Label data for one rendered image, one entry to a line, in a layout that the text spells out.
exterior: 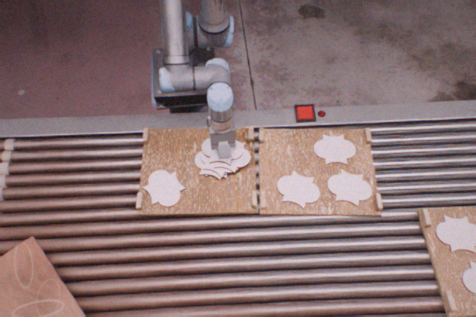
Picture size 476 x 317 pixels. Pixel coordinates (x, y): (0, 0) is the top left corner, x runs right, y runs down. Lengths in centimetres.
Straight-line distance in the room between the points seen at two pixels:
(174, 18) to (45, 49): 217
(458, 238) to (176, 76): 104
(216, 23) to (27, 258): 99
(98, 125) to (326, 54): 191
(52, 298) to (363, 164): 110
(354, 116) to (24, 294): 128
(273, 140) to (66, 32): 221
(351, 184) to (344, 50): 183
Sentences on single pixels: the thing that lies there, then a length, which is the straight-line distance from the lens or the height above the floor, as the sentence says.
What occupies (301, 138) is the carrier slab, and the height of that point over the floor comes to 94.
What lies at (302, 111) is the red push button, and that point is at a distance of 182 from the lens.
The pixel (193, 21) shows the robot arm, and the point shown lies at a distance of 179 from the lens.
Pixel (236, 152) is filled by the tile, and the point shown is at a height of 99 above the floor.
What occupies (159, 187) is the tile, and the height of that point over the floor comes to 95.
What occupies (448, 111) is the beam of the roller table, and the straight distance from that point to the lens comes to 200.
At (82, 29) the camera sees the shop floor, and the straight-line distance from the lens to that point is 360.
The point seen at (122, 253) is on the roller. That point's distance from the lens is 159.
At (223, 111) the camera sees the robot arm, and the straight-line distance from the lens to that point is 140.
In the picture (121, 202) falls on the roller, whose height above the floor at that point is 92.
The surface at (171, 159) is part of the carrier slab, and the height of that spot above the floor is 94.
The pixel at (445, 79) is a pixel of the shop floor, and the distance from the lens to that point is 341.
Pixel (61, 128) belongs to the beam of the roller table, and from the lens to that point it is 190.
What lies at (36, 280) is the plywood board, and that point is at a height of 104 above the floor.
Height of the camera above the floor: 238
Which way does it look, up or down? 59 degrees down
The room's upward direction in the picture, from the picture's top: straight up
